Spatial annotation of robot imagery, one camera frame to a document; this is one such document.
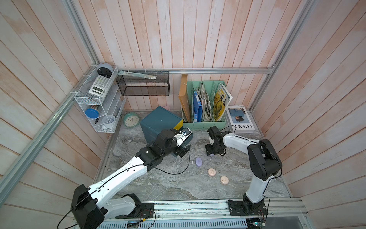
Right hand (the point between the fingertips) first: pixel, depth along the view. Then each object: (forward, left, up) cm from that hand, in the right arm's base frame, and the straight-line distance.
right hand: (210, 151), depth 97 cm
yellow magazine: (+32, -9, +20) cm, 39 cm away
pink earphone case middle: (-15, +1, +2) cm, 15 cm away
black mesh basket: (+41, +60, +24) cm, 76 cm away
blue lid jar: (+4, +69, +33) cm, 77 cm away
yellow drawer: (+6, +22, +20) cm, 30 cm away
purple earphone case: (-10, +9, +3) cm, 14 cm away
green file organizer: (+43, -1, +23) cm, 48 cm away
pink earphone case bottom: (-20, -5, +2) cm, 21 cm away
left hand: (-6, +19, +24) cm, 31 cm away
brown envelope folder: (+22, +19, +29) cm, 41 cm away
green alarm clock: (+20, +58, +10) cm, 62 cm away
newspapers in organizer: (+24, +3, +21) cm, 32 cm away
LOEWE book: (+24, -24, +5) cm, 35 cm away
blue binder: (+21, +9, +20) cm, 31 cm away
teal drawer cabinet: (+9, +35, +22) cm, 42 cm away
